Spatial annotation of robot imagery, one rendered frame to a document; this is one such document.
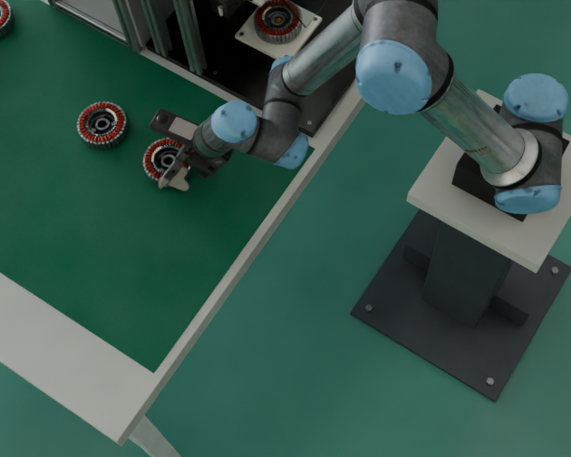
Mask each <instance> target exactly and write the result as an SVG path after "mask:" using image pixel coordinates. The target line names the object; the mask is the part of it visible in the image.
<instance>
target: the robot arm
mask: <svg viewBox="0 0 571 457"><path fill-rule="evenodd" d="M438 14H439V7H438V1H437V0H353V4H352V5H351V6H350V7H348V8H347V9H346V10H345V11H344V12H343V13H342V14H341V15H339V16H338V17H337V18H336V19H335V20H334V21H333V22H331V23H330V24H329V25H328V26H327V27H326V28H325V29H324V30H323V31H322V32H321V33H320V34H319V35H318V36H317V37H315V38H314V39H313V40H312V41H311V42H310V43H309V44H307V45H306V46H305V47H304V48H303V49H302V50H301V51H300V52H298V53H297V54H296V55H295V56H284V57H283V58H277V59H276V60H275V61H274V62H273V64H272V68H271V71H270V73H269V75H268V84H267V89H266V98H265V102H264V107H263V111H262V116H261V117H259V116H256V113H255V111H254V110H253V109H252V108H251V107H250V106H249V105H248V104H247V103H245V102H241V101H231V102H227V103H226V104H224V105H222V106H220V107H218V108H217V109H216V110H215V111H214V113H213V114H212V115H210V116H209V117H208V118H207V119H206V120H205V121H204V122H202V123H201V124H198V123H195V122H192V121H190V120H188V119H185V118H183V117H181V116H178V115H177V114H175V113H172V112H169V111H166V110H164V109H162V108H159V109H158V111H157V113H156V114H155V116H154V117H153V119H152V121H151V122H150V128H151V130H152V131H155V132H157V133H159V134H161V135H163V136H166V137H168V138H170V139H172V140H174V141H177V142H180V143H182V146H181V148H180V149H179V152H178V153H177V155H176V158H177V159H176V160H175V161H173V162H172V163H171V165H170V166H169V168H168V169H167V170H166V171H165V172H164V174H163V175H162V176H161V178H160V179H159V189H162V188H163V187H164V186H166V185H169V186H171V187H173V188H176V189H178V190H183V191H185V190H188V189H189V184H188V183H187V181H186V179H185V177H186V175H187V174H188V172H189V171H188V168H187V167H186V166H184V165H183V164H184V163H185V164H186V163H188V164H189V165H191V166H192V167H193V168H194V169H196V170H198V171H199V173H198V174H197V175H198V176H200V178H202V179H203V180H207V179H209V178H210V177H212V176H213V175H214V174H215V173H216V171H217V170H218V168H219V167H221V166H222V165H223V164H225V163H226V162H228V160H229V158H230V156H231V154H232V153H233V151H234V150H236V151H240V152H243V153H246V154H248V155H251V156H253V157H256V158H259V159H260V160H265V161H268V162H270V163H273V165H278V166H281V167H284V168H287V169H290V170H293V169H296V168H297V167H298V166H299V165H300V164H301V163H302V162H303V160H304V158H305V155H306V153H307V150H308V144H309V142H308V138H307V136H306V135H305V134H303V133H302V132H300V131H298V127H299V122H300V116H301V111H302V106H303V101H304V98H305V97H306V96H308V95H309V94H310V93H312V92H313V91H314V90H316V89H317V88H318V87H319V86H321V85H322V84H323V83H325V82H326V81H327V80H329V79H330V78H331V77H332V76H334V75H335V74H336V73H338V72H339V71H340V70H342V69H343V68H344V67H345V66H346V65H347V64H348V63H350V62H351V61H352V60H353V59H355V58H356V57H357V59H356V64H355V71H356V78H355V81H356V87H357V90H358V92H359V94H360V95H361V96H362V98H363V99H364V100H365V101H366V102H367V103H368V104H369V105H371V106H372V107H373V108H375V109H376V110H379V111H381V112H383V111H388V113H389V114H395V115H405V114H411V113H419V114H420V115H421V116H423V117H424V118H425V119H426V120H427V121H428V122H430V123H431V124H432V125H433V126H435V127H436V128H437V129H438V130H439V131H441V132H442V133H443V134H444V135H445V136H447V137H448V138H449V139H450V140H451V141H453V142H454V143H455V144H456V145H458V146H459V147H460V148H461V149H462V150H464V151H465V152H466V153H467V154H468V155H469V156H470V157H471V158H472V159H473V160H475V161H476V162H477V163H478V164H480V171H481V174H482V176H483V178H484V179H485V180H486V181H487V182H488V183H489V184H490V185H491V186H493V187H494V188H495V191H496V193H495V196H494V199H495V204H496V206H497V207H498V208H499V209H501V210H503V211H506V212H509V213H515V214H534V213H540V212H544V211H547V210H550V209H552V208H554V207H555V206H556V205H557V204H558V202H559V200H560V190H561V189H562V186H561V168H562V139H563V120H564V116H565V114H566V113H567V111H568V104H569V97H568V93H567V91H566V88H565V87H564V86H563V84H562V83H559V82H558V81H557V80H556V79H554V78H553V77H550V76H548V75H545V74H541V73H529V74H525V75H522V76H519V77H518V78H517V79H515V80H514V81H513V82H512V83H511V84H510V85H509V87H508V88H507V90H506V91H505V93H504V97H503V98H504V99H503V103H502V105H501V108H500V112H499V114H497V113H496V112H495V111H494V110H493V109H492V108H491V107H490V106H489V105H488V104H487V103H486V102H484V101H483V100H482V99H481V98H480V97H479V96H478V95H477V94H476V93H475V92H474V91H473V90H472V89H470V88H469V86H468V85H467V84H466V83H464V82H463V81H462V80H461V79H460V78H459V76H458V75H456V74H455V73H454V69H455V67H454V62H453V60H452V58H451V57H450V55H449V54H448V53H447V52H446V51H445V50H444V49H443V48H442V47H440V46H439V45H438V43H437V41H436V33H437V24H438ZM201 173H203V174H204V175H206V176H208V175H209V176H208V177H205V176H204V175H202V174H201Z"/></svg>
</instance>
